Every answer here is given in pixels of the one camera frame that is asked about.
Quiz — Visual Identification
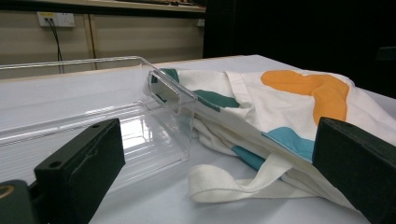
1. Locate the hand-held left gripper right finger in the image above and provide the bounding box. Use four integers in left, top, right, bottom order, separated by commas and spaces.
312, 117, 396, 224

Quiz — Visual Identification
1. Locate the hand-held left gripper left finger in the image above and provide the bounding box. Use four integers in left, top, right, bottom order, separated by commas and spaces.
33, 118, 126, 224

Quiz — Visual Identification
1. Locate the white patterned tote bag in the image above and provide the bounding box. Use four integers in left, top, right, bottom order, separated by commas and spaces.
145, 67, 396, 213

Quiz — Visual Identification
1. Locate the clear plastic container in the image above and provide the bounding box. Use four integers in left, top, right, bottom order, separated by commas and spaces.
0, 55, 198, 194

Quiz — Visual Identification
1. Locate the black curtain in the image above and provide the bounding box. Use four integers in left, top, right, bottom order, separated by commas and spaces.
203, 0, 396, 99

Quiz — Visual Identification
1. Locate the wooden shelf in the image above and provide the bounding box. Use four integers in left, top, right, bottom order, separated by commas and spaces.
0, 0, 206, 14

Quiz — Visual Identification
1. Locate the white wall socket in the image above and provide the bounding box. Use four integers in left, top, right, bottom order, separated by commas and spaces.
36, 11, 76, 28

